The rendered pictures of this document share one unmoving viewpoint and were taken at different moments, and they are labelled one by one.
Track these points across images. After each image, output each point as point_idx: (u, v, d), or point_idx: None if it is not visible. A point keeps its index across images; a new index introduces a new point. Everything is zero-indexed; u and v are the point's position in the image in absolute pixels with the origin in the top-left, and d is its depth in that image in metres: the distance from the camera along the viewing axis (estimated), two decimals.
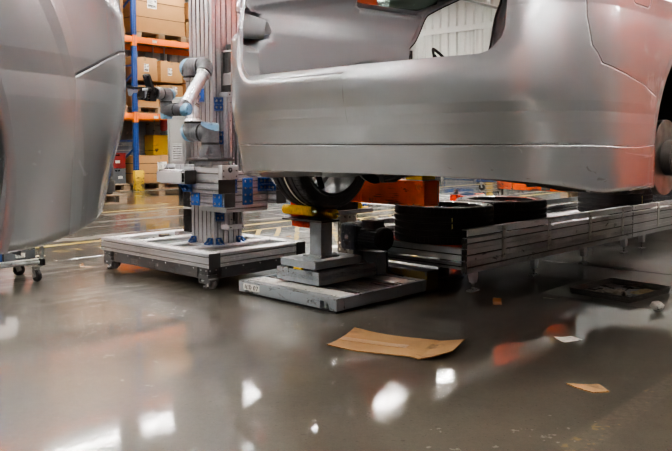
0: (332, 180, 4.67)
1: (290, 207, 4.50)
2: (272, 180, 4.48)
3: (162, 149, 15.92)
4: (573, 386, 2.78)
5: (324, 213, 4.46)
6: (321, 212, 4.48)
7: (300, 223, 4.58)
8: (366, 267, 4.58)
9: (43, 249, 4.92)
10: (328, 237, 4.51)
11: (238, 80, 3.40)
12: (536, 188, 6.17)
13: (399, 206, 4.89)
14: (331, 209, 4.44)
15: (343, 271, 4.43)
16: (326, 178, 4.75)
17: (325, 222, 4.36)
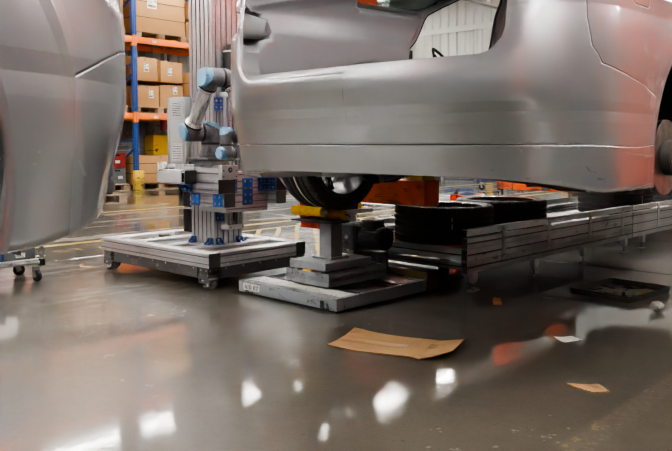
0: (341, 180, 4.62)
1: (299, 208, 4.44)
2: (281, 180, 4.43)
3: (162, 149, 15.92)
4: (573, 386, 2.78)
5: (334, 214, 4.40)
6: (330, 213, 4.43)
7: (309, 224, 4.53)
8: (376, 268, 4.52)
9: (43, 249, 4.92)
10: (337, 239, 4.45)
11: (238, 80, 3.40)
12: (536, 188, 6.17)
13: (399, 206, 4.89)
14: (341, 210, 4.38)
15: (354, 273, 4.38)
16: (336, 178, 4.70)
17: (335, 223, 4.30)
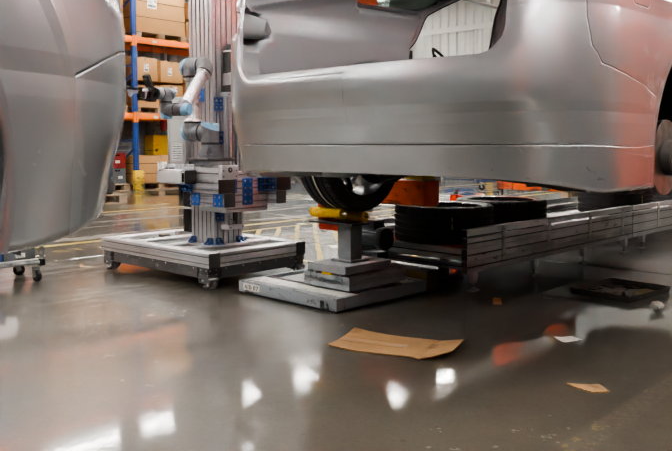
0: (360, 181, 4.51)
1: (318, 209, 4.33)
2: (299, 181, 4.32)
3: (162, 149, 15.92)
4: (573, 386, 2.78)
5: (354, 216, 4.29)
6: (350, 215, 4.32)
7: (328, 226, 4.42)
8: (396, 271, 4.41)
9: (43, 249, 4.92)
10: (357, 241, 4.34)
11: (238, 80, 3.40)
12: (536, 188, 6.17)
13: (399, 206, 4.89)
14: (361, 212, 4.28)
15: (374, 276, 4.27)
16: (354, 179, 4.59)
17: (355, 225, 4.19)
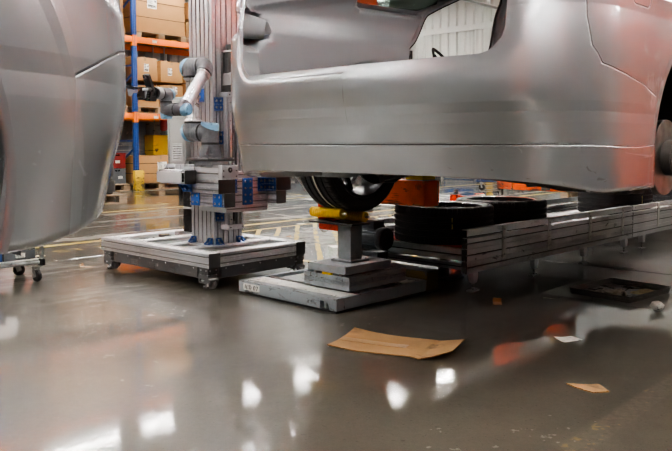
0: (360, 181, 4.51)
1: (318, 209, 4.33)
2: (299, 181, 4.32)
3: (162, 149, 15.92)
4: (573, 386, 2.78)
5: (354, 216, 4.29)
6: (350, 215, 4.32)
7: (328, 226, 4.42)
8: (396, 271, 4.41)
9: (43, 249, 4.92)
10: (357, 241, 4.34)
11: (238, 80, 3.40)
12: (536, 188, 6.17)
13: (399, 206, 4.89)
14: (361, 212, 4.28)
15: (374, 276, 4.27)
16: (354, 179, 4.59)
17: (355, 225, 4.19)
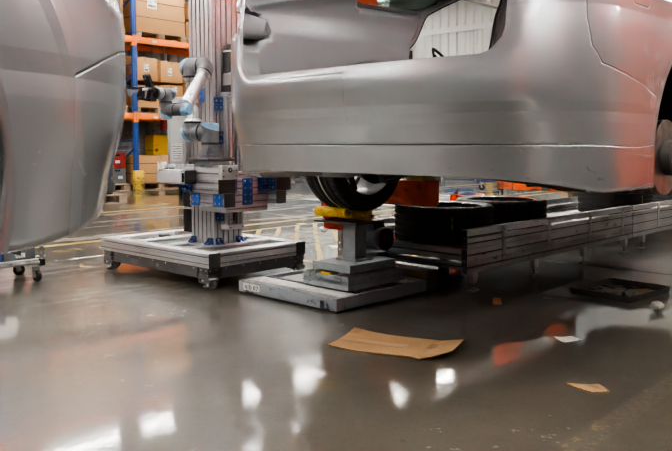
0: (364, 181, 4.55)
1: (323, 209, 4.37)
2: (304, 181, 4.36)
3: (162, 149, 15.92)
4: (573, 386, 2.78)
5: (359, 215, 4.33)
6: (355, 214, 4.36)
7: (332, 225, 4.46)
8: (395, 271, 4.42)
9: (43, 249, 4.92)
10: (361, 240, 4.38)
11: (238, 80, 3.40)
12: (536, 188, 6.17)
13: (399, 206, 4.89)
14: (365, 211, 4.31)
15: (373, 276, 4.27)
16: (358, 179, 4.63)
17: (360, 224, 4.23)
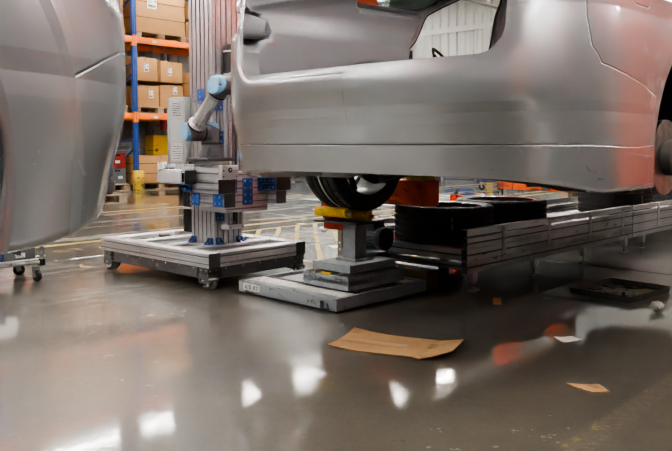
0: (364, 181, 4.55)
1: (323, 209, 4.37)
2: (304, 181, 4.36)
3: (162, 149, 15.92)
4: (573, 386, 2.78)
5: (359, 215, 4.33)
6: (355, 214, 4.36)
7: (332, 225, 4.46)
8: (395, 271, 4.42)
9: (43, 249, 4.92)
10: (361, 240, 4.38)
11: (238, 80, 3.40)
12: (536, 188, 6.17)
13: (399, 206, 4.89)
14: (365, 211, 4.31)
15: (373, 276, 4.27)
16: (358, 179, 4.63)
17: (360, 224, 4.23)
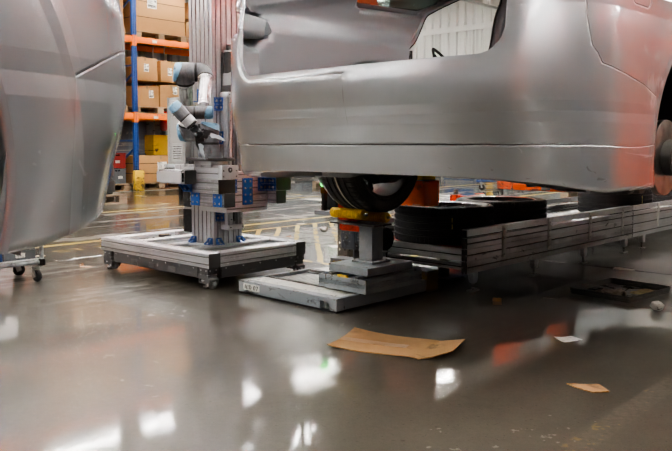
0: None
1: (339, 210, 4.28)
2: (320, 181, 4.27)
3: (162, 149, 15.92)
4: (573, 386, 2.78)
5: (375, 217, 4.25)
6: (371, 216, 4.27)
7: (348, 227, 4.37)
8: (412, 274, 4.33)
9: (43, 249, 4.92)
10: (378, 242, 4.29)
11: (238, 80, 3.40)
12: (536, 188, 6.17)
13: (399, 206, 4.89)
14: (383, 213, 4.23)
15: (390, 279, 4.18)
16: None
17: (377, 226, 4.15)
